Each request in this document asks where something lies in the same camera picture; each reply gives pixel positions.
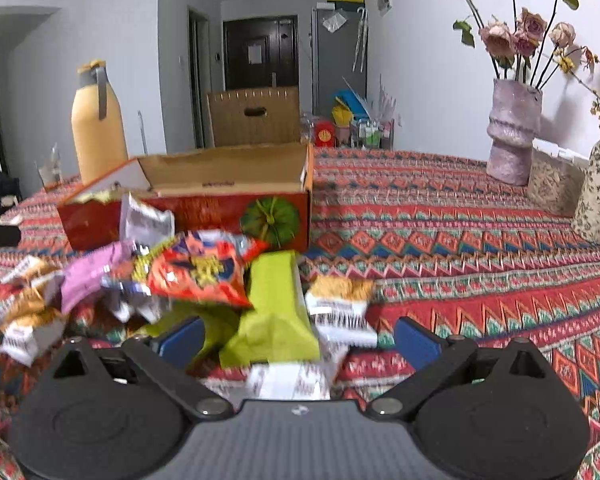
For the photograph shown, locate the dark door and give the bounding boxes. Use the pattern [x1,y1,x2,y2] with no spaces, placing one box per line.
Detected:
[223,16,299,92]

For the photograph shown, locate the white umbrella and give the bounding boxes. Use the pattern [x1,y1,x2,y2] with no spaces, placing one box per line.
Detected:
[352,7,369,73]

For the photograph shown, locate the red cardboard box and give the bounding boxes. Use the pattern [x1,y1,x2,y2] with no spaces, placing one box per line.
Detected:
[57,142,315,253]

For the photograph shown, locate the yellow flower branches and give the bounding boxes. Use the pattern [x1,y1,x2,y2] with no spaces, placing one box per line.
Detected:
[555,25,600,133]

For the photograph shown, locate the yellow thermos jug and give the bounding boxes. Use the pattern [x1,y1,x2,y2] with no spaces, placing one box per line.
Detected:
[71,59,129,186]

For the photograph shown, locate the white cracker packet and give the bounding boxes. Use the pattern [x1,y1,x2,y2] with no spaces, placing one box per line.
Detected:
[0,300,68,367]
[305,276,378,348]
[0,255,65,306]

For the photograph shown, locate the pink snack packet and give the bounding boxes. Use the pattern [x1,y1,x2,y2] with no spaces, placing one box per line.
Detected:
[60,241,137,315]

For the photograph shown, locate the grey refrigerator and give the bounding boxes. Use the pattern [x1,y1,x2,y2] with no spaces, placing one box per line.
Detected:
[312,2,368,113]

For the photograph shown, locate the bunch of dried pink roses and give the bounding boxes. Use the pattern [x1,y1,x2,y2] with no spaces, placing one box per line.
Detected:
[432,0,596,86]

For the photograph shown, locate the white snack packet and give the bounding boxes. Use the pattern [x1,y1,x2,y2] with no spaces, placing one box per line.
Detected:
[119,192,176,253]
[245,347,351,401]

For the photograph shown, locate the floral patterned vase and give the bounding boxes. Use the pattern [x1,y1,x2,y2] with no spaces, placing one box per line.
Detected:
[571,127,600,244]

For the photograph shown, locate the metal rack with bottles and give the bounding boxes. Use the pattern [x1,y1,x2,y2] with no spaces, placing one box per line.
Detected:
[350,117,396,150]

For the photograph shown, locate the orange chips bag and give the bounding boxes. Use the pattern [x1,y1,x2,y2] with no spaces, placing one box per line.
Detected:
[147,232,270,309]

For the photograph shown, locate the clear glass cup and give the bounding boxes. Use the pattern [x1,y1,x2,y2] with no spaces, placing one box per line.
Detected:
[36,145,63,188]

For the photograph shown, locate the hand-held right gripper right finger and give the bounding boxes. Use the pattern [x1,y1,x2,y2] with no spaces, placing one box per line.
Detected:
[365,316,551,421]

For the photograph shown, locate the blue and yellow bags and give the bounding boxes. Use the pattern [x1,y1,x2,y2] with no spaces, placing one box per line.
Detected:
[332,90,368,126]

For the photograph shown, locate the clear storage container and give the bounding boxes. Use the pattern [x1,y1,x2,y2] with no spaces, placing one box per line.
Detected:
[527,138,591,218]

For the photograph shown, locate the pink textured vase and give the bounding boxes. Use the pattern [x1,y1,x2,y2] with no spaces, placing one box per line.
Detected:
[486,78,543,186]

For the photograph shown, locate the brown cardboard box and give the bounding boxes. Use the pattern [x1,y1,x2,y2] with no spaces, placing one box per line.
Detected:
[206,86,302,148]

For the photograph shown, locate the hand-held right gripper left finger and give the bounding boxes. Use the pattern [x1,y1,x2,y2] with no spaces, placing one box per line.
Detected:
[52,316,233,422]

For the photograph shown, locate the black bag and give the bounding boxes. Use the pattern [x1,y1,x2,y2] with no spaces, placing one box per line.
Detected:
[0,171,23,206]

